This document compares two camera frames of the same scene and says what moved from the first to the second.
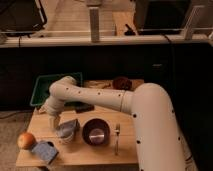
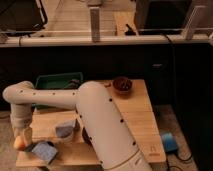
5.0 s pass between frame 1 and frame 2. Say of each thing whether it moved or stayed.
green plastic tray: stayed
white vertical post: stayed
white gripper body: moved
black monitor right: stayed
